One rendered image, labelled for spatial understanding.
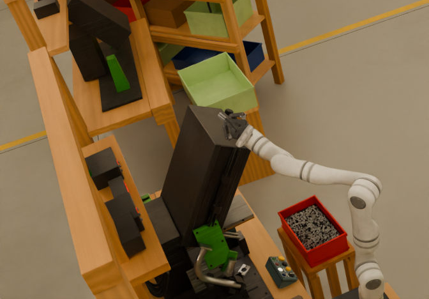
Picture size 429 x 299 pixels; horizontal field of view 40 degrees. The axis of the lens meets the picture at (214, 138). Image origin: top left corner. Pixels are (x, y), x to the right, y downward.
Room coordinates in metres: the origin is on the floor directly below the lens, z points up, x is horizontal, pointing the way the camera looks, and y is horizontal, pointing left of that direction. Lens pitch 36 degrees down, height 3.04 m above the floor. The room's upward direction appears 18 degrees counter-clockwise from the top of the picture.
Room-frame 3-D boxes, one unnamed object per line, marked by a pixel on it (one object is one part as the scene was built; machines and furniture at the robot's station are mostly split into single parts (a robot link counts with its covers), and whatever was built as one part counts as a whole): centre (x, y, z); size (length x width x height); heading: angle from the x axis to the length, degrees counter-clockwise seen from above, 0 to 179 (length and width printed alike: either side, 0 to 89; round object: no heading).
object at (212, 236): (1.85, 0.16, 1.17); 0.13 x 0.12 x 0.20; 10
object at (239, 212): (2.01, 0.15, 1.11); 0.39 x 0.16 x 0.03; 100
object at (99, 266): (1.87, 0.53, 1.89); 1.50 x 0.09 x 0.09; 10
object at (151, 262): (1.87, 0.49, 1.52); 0.90 x 0.25 x 0.04; 10
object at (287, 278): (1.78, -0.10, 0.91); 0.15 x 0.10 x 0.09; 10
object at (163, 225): (2.00, 0.39, 1.07); 0.30 x 0.18 x 0.34; 10
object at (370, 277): (1.41, -0.39, 1.15); 0.09 x 0.09 x 0.17; 87
